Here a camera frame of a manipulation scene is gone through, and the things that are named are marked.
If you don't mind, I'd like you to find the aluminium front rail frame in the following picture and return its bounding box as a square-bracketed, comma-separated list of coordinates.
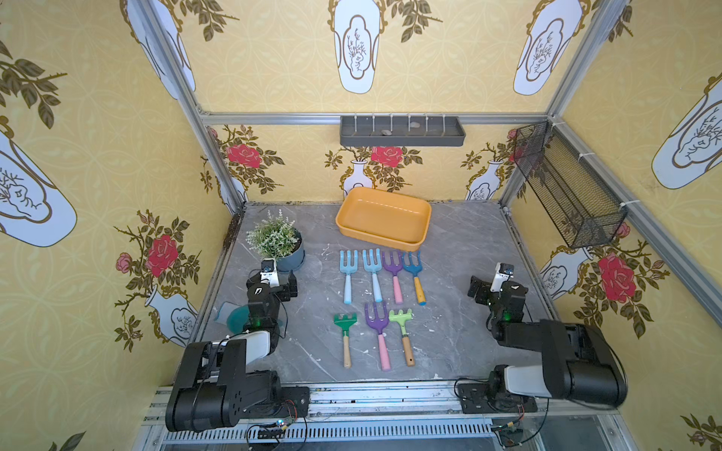
[132, 380, 637, 450]

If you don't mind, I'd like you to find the orange plastic storage box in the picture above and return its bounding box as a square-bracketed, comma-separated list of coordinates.
[336, 187, 432, 252]

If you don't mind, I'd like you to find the teal garden glove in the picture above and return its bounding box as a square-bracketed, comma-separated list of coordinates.
[214, 303, 249, 334]

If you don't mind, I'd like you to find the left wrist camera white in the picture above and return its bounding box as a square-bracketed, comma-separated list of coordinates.
[259, 259, 280, 288]

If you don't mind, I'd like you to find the blue cultivator yellow handle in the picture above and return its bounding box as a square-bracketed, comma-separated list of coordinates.
[402, 252, 427, 306]

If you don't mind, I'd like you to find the light blue hand rake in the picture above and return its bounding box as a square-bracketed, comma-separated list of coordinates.
[340, 250, 358, 304]
[362, 248, 384, 303]

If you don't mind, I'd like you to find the grey wall shelf tray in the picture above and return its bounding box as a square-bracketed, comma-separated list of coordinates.
[340, 114, 466, 148]

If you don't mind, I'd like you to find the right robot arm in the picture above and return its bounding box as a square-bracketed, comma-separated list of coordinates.
[467, 276, 628, 408]

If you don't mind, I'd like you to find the black wire mesh basket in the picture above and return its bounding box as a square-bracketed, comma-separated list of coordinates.
[511, 122, 627, 248]

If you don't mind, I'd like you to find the green rake wooden handle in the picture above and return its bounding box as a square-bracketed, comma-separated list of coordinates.
[334, 313, 357, 368]

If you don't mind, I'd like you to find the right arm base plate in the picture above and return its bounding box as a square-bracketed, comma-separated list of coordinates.
[453, 380, 539, 415]

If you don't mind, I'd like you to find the artificial green white plant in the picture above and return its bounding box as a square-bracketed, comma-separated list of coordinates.
[246, 210, 301, 259]

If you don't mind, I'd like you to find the light green tool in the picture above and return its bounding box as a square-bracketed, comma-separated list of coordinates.
[389, 308, 416, 368]

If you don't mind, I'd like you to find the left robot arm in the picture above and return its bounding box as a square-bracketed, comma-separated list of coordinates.
[165, 274, 308, 432]

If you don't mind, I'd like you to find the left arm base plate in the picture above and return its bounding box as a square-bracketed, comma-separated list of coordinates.
[239, 385, 310, 419]

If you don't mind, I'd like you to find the purple cultivator pink handle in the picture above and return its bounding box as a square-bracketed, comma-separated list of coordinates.
[364, 302, 391, 371]

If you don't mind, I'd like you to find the purple rake pink handle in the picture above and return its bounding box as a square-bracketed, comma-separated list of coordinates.
[381, 250, 403, 306]

